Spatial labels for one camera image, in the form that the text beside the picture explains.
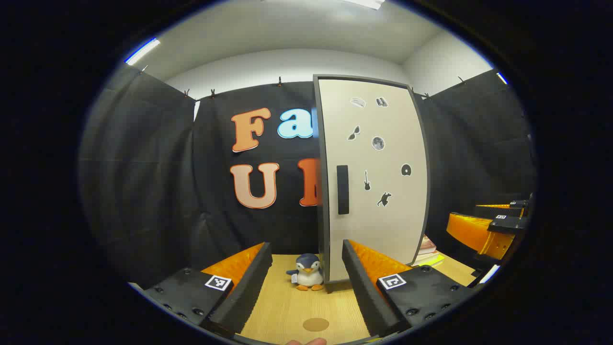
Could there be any long ceiling light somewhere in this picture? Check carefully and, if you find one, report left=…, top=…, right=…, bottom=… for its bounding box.
left=342, top=0, right=386, bottom=10

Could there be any short ceiling light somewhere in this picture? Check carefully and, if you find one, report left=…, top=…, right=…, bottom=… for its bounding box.
left=125, top=38, right=161, bottom=66

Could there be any white board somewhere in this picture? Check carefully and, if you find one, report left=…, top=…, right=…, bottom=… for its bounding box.
left=479, top=264, right=501, bottom=284

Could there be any beige cabinet door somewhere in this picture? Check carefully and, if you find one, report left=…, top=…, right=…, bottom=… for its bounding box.
left=318, top=78, right=430, bottom=282

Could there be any stack of books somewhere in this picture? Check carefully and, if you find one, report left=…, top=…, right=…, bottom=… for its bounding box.
left=412, top=235, right=445, bottom=267

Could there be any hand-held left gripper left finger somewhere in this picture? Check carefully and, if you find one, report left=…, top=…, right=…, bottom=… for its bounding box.
left=144, top=242, right=273, bottom=338

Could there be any black backdrop cloth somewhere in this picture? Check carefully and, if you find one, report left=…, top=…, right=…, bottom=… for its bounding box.
left=79, top=65, right=537, bottom=288

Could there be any dark grey cabinet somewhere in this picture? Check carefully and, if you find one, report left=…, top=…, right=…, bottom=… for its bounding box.
left=313, top=74, right=431, bottom=294

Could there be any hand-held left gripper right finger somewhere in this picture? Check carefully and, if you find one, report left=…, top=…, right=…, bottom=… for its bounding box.
left=341, top=239, right=477, bottom=338

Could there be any penguin plush toy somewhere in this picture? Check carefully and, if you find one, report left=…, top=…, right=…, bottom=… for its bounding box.
left=286, top=253, right=325, bottom=292

